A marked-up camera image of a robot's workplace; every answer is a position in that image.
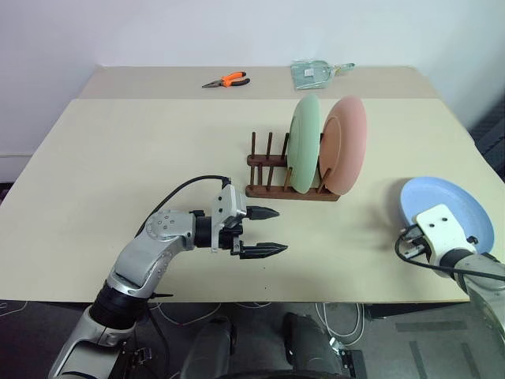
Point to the black metal floor bracket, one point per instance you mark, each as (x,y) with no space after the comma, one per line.
(142,354)

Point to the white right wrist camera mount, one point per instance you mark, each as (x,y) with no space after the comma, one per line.
(442,227)

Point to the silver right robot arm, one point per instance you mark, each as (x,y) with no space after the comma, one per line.
(479,268)

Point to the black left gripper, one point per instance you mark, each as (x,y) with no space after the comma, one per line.
(230,239)

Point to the black woven chair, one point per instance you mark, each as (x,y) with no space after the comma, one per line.
(491,138)

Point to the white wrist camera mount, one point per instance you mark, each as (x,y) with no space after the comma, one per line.
(442,227)
(228,203)

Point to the blue plate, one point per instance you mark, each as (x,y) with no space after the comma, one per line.
(438,193)

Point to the pink plate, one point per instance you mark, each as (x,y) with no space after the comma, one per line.
(343,150)

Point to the clear plastic bag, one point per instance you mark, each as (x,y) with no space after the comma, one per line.
(311,75)

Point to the wooden dish rack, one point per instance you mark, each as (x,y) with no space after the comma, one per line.
(276,191)

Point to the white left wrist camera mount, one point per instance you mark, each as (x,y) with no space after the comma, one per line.
(228,203)

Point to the black flat base plate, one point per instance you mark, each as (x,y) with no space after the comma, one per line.
(353,360)

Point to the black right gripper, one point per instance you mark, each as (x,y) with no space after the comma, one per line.
(414,242)

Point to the green plate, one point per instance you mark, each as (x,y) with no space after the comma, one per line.
(303,146)

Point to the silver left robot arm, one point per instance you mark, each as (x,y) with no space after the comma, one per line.
(138,256)

